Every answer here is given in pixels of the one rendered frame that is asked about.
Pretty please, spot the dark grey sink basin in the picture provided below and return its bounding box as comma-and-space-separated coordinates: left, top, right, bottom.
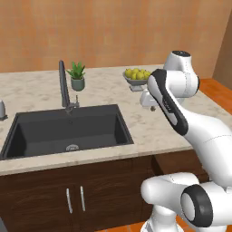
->
0, 103, 135, 161

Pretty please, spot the dark wood cupboard door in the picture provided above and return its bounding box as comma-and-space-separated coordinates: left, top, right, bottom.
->
72, 157, 157, 232
0, 170, 75, 232

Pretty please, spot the dark grey tap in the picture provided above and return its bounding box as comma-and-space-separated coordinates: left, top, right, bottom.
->
58, 60, 81, 115

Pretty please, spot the grey bowl of yellow fruit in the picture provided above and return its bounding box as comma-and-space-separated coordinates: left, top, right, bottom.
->
122, 68, 152, 92

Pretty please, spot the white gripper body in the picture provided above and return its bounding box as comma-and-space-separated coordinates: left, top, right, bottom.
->
140, 90, 159, 109

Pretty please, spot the green plant in grey pot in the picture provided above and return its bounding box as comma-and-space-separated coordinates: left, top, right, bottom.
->
65, 61, 86, 92

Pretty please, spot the silver cupboard handle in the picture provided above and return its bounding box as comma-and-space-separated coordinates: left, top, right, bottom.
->
79, 185, 86, 212
65, 188, 73, 215

